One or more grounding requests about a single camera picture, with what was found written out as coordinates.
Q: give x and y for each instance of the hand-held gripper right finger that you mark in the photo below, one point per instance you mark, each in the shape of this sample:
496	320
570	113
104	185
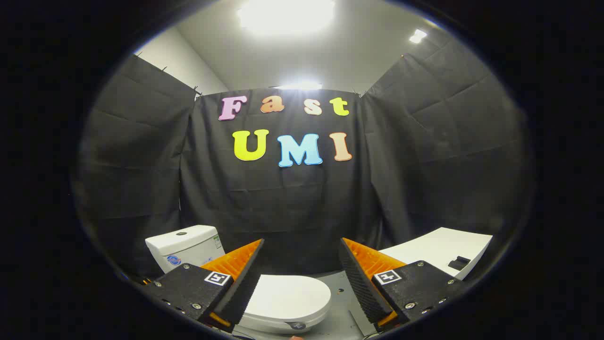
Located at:
361	283

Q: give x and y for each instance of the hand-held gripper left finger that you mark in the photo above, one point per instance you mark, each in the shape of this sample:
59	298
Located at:
243	283

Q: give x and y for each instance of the white toilet lid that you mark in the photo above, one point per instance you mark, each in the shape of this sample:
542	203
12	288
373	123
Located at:
288	295

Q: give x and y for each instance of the white toilet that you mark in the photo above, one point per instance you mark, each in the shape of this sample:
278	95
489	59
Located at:
184	245

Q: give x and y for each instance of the white drawer cabinet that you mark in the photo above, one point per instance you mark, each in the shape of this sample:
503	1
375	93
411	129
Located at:
434	248

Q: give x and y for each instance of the black backdrop cloth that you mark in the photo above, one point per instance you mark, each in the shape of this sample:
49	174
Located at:
292	208

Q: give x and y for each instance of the black object on cabinet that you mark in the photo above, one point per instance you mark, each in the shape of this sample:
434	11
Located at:
458	263

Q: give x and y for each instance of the ceiling light behind cloth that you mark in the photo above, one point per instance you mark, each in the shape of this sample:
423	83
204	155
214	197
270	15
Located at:
299	86

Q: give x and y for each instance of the small ceiling light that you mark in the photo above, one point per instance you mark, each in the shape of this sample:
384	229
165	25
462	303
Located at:
417	36

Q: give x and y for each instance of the large ceiling light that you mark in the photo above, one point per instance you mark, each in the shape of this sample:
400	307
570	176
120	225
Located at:
285	16

